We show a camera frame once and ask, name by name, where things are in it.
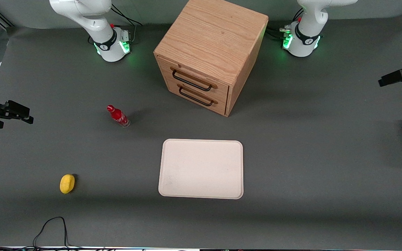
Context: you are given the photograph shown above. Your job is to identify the cream plastic tray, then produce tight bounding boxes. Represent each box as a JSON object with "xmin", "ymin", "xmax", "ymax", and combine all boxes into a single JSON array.
[{"xmin": 158, "ymin": 139, "xmax": 244, "ymax": 200}]

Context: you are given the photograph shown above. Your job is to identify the yellow lemon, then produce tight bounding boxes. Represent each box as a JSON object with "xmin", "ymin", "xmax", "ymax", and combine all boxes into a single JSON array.
[{"xmin": 60, "ymin": 174, "xmax": 75, "ymax": 194}]

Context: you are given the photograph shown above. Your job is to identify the red cola bottle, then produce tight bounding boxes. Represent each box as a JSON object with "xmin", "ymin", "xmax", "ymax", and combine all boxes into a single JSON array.
[{"xmin": 106, "ymin": 105, "xmax": 131, "ymax": 128}]

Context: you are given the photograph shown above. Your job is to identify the wooden drawer cabinet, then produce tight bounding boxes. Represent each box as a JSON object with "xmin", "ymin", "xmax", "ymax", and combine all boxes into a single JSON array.
[{"xmin": 154, "ymin": 0, "xmax": 269, "ymax": 117}]

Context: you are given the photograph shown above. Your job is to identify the wooden drawer front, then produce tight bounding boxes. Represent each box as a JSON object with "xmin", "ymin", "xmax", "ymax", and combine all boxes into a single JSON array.
[
  {"xmin": 165, "ymin": 77, "xmax": 228, "ymax": 116},
  {"xmin": 156, "ymin": 56, "xmax": 230, "ymax": 102}
]

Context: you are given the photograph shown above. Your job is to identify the aluminium frame rail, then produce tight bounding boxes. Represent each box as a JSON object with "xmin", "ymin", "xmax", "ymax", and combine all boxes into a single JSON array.
[{"xmin": 0, "ymin": 6, "xmax": 14, "ymax": 29}]

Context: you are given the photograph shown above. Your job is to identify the black cable on table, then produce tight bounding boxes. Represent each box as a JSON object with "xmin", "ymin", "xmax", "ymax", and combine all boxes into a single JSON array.
[{"xmin": 0, "ymin": 216, "xmax": 83, "ymax": 251}]

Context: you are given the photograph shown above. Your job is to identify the black left arm base cables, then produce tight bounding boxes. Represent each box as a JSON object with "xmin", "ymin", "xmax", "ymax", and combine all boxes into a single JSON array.
[{"xmin": 266, "ymin": 8, "xmax": 304, "ymax": 41}]

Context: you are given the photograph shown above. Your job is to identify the black arm base cables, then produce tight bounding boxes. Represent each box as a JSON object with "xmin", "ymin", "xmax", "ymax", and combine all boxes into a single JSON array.
[
  {"xmin": 110, "ymin": 3, "xmax": 143, "ymax": 45},
  {"xmin": 266, "ymin": 8, "xmax": 304, "ymax": 41}
]

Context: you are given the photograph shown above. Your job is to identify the black right arm base cables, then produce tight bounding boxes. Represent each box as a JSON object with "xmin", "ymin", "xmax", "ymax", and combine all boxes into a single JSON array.
[{"xmin": 110, "ymin": 3, "xmax": 143, "ymax": 45}]

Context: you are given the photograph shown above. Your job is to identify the black metal drawer handle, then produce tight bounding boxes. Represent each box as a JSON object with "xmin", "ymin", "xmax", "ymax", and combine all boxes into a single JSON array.
[
  {"xmin": 172, "ymin": 69, "xmax": 213, "ymax": 92},
  {"xmin": 179, "ymin": 86, "xmax": 214, "ymax": 107}
]

